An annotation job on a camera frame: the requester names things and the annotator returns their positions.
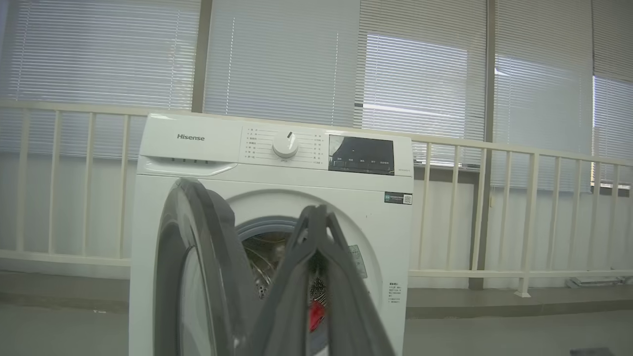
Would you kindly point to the white printed instruction label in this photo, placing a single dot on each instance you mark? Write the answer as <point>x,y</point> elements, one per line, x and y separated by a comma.
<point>394,292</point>

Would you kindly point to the white metal railing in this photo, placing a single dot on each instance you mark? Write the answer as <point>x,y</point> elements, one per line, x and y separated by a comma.
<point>529,217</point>

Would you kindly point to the dark QR code sticker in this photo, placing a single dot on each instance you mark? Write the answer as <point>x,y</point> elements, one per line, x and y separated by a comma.
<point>398,198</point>

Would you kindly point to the white plastic control knob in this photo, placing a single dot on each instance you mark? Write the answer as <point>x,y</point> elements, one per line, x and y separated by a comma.
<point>285,145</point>

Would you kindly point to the red and white garment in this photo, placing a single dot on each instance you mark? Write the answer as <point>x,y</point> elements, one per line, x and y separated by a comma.
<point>316,316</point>

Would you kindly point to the white front-load washing machine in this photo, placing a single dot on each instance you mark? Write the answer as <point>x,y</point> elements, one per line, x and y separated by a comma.
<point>277,183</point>

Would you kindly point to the black washing machine display panel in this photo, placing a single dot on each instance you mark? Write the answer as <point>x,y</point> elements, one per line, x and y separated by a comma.
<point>361,154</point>

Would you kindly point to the black round washer door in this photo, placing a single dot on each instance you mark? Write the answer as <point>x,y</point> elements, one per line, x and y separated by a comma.
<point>217,277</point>

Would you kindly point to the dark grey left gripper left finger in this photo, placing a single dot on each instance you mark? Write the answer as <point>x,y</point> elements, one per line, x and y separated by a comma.
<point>289,301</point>

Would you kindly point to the grey window blind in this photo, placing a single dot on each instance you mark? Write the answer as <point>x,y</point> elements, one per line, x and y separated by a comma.
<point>613,113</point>
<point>99,54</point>
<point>282,59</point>
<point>544,99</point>
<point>420,79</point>

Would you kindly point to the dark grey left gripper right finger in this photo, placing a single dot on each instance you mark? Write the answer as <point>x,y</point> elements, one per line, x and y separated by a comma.
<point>348,306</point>

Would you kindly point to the stainless steel washer drum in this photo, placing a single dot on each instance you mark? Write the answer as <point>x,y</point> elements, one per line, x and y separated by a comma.
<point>264,267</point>

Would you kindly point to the white detergent drawer front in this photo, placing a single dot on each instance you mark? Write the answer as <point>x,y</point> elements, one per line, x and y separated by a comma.
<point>188,148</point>

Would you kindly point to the grey warning label sticker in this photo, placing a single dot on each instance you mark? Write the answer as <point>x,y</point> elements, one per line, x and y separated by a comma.
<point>358,261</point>

